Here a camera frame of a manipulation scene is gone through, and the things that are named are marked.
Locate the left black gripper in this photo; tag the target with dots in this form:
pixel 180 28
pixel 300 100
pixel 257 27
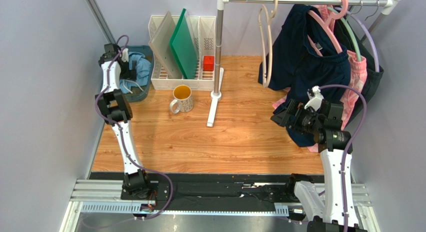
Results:
pixel 131 74

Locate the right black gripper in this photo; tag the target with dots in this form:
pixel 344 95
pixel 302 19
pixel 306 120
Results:
pixel 288 111

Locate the light blue shorts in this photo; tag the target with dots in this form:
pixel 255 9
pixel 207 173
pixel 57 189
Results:
pixel 143 68

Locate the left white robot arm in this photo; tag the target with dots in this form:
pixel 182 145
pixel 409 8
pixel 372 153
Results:
pixel 113 107

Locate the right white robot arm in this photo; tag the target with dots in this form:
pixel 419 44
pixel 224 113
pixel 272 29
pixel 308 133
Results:
pixel 336 212

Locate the navy blue shorts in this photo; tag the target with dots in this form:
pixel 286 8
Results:
pixel 309 65

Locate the pink patterned shorts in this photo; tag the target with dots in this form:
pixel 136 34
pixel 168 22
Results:
pixel 356 78

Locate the beige plastic hanger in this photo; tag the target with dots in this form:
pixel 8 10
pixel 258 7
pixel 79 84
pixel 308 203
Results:
pixel 267 44

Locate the black shorts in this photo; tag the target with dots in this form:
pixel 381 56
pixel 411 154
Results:
pixel 374 77

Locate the green plastic hanger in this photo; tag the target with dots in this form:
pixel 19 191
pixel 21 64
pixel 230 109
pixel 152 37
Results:
pixel 351 37

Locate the lavender plastic hanger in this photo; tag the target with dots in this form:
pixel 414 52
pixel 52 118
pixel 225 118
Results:
pixel 370 39

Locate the pink plastic hanger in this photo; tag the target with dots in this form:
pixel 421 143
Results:
pixel 325 25

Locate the teal plastic basket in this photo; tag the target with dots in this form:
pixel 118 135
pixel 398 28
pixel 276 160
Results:
pixel 139 94

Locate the grey cutting board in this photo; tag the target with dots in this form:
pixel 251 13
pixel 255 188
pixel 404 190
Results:
pixel 160 45

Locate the green cutting board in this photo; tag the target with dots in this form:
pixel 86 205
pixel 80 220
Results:
pixel 183 48

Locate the white floral mug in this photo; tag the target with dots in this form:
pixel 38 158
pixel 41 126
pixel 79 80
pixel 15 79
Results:
pixel 182 100

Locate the red cube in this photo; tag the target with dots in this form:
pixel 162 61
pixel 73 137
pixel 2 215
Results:
pixel 208 63

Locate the white dish rack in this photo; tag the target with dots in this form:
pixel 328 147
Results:
pixel 203 34

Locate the silver clothes rack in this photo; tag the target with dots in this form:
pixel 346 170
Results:
pixel 216 94

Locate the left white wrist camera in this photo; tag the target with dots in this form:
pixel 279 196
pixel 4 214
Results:
pixel 125 55

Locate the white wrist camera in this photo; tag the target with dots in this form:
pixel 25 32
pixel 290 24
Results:
pixel 315 99
pixel 125 55

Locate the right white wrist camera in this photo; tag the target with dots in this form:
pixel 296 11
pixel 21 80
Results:
pixel 315 99

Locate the grey metal wall pole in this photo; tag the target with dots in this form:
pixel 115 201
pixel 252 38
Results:
pixel 100 19

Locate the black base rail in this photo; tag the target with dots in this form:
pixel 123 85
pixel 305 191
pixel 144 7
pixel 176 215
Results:
pixel 209 192

